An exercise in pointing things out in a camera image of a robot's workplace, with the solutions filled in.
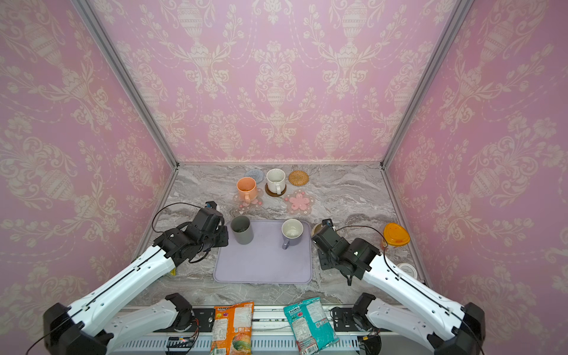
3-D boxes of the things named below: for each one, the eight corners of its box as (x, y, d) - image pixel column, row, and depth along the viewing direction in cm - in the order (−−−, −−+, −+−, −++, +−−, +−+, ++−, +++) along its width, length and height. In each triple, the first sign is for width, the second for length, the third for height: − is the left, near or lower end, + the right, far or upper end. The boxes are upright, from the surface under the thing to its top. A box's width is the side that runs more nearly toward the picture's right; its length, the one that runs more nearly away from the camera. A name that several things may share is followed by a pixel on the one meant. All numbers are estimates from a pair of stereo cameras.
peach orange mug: (237, 208, 105) (233, 197, 98) (240, 188, 113) (237, 177, 106) (255, 208, 105) (253, 197, 98) (258, 188, 113) (256, 177, 106)
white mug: (267, 199, 108) (265, 187, 101) (268, 181, 116) (267, 168, 108) (284, 199, 108) (284, 187, 101) (285, 181, 116) (284, 168, 108)
